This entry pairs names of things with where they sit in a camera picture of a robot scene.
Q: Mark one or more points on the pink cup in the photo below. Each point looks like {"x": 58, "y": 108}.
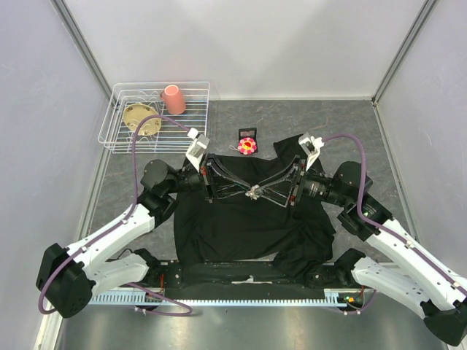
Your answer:
{"x": 174, "y": 99}

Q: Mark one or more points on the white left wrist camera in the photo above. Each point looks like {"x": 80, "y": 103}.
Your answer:
{"x": 197, "y": 149}

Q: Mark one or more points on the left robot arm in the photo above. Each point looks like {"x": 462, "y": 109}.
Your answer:
{"x": 69, "y": 277}

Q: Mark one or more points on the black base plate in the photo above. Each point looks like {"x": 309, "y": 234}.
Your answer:
{"x": 172, "y": 274}

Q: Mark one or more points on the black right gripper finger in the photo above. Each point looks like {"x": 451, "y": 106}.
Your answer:
{"x": 277, "y": 193}
{"x": 283, "y": 180}

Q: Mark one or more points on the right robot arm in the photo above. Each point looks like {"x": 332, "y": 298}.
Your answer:
{"x": 422, "y": 282}

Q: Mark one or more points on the black t-shirt garment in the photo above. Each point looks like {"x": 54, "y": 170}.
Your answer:
{"x": 238, "y": 228}

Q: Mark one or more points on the pink white flower brooch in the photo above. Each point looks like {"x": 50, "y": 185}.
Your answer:
{"x": 246, "y": 146}

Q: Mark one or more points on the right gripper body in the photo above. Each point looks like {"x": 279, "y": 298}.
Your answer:
{"x": 296, "y": 192}

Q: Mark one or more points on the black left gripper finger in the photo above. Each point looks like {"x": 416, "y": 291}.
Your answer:
{"x": 223, "y": 191}
{"x": 222, "y": 178}

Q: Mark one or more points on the black open jewelry box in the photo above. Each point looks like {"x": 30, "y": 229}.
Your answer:
{"x": 247, "y": 132}

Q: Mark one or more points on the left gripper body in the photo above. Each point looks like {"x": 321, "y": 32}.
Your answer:
{"x": 208, "y": 176}

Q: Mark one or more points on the white leaf brooch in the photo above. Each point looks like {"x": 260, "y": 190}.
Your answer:
{"x": 255, "y": 192}

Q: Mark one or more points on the white wire dish rack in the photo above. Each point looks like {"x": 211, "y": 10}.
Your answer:
{"x": 173, "y": 135}

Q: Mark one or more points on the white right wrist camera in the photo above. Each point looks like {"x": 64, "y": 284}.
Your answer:
{"x": 312, "y": 147}

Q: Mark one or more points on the grey cable duct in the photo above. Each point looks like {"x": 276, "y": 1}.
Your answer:
{"x": 132, "y": 297}

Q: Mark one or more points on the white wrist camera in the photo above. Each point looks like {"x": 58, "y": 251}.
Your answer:
{"x": 197, "y": 149}
{"x": 312, "y": 147}

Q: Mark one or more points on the yellow plate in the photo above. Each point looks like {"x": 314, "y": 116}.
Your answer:
{"x": 134, "y": 114}

